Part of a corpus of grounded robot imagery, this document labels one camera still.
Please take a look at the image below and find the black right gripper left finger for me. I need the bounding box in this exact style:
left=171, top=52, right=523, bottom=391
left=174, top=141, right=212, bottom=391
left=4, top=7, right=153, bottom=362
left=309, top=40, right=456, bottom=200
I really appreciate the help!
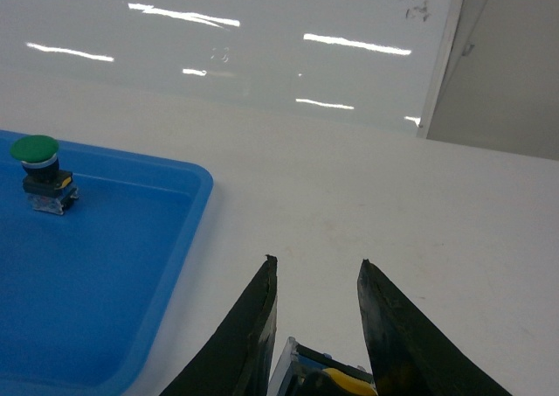
left=162, top=255, right=278, bottom=395

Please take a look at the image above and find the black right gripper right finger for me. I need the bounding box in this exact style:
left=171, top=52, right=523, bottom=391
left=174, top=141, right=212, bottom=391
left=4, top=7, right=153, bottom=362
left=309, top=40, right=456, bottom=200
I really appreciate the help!
left=357, top=260, right=509, bottom=395

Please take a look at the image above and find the yellow mushroom push button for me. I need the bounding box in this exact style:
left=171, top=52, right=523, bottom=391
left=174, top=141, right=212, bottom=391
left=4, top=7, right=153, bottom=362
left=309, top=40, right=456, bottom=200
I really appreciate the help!
left=267, top=337, right=377, bottom=395

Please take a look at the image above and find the blue plastic tray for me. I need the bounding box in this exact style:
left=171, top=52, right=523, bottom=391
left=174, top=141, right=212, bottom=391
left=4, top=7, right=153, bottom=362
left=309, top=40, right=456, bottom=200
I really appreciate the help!
left=1, top=131, right=213, bottom=395

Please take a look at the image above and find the green mushroom push button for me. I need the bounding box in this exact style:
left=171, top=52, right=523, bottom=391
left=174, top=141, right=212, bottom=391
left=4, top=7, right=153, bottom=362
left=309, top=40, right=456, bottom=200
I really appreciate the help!
left=10, top=135, right=79, bottom=216

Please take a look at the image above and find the white glossy whiteboard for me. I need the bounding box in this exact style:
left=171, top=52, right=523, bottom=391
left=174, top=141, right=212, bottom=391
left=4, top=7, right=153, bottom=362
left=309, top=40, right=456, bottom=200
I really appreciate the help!
left=1, top=0, right=454, bottom=135

